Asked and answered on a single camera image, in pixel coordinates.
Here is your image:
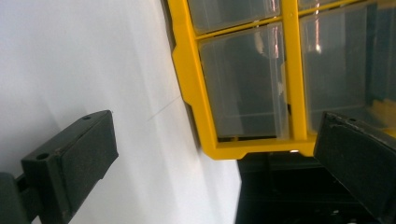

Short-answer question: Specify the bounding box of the yellow black drawer organizer cabinet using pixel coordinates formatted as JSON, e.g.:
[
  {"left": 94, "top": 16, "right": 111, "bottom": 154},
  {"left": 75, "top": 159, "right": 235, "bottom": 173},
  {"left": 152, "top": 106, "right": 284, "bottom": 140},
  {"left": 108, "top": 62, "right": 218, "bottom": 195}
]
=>
[{"left": 162, "top": 0, "right": 396, "bottom": 224}]

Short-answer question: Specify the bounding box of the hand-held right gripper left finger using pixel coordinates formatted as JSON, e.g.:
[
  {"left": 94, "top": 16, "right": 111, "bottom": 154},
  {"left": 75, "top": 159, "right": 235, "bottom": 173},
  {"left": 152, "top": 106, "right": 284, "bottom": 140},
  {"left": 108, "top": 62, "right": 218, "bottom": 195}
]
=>
[{"left": 15, "top": 109, "right": 120, "bottom": 224}]

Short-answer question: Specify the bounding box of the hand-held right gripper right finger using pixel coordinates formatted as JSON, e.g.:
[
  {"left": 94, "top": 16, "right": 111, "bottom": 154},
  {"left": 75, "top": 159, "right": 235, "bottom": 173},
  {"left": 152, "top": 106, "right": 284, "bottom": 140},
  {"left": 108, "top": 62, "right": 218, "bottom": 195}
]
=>
[{"left": 313, "top": 111, "right": 396, "bottom": 224}]

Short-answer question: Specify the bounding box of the yellow clear-lid organizer case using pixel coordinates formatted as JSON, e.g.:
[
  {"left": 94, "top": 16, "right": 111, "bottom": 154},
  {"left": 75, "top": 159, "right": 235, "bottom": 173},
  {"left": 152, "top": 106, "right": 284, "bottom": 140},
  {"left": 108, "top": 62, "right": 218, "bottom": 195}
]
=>
[{"left": 186, "top": 0, "right": 396, "bottom": 141}]

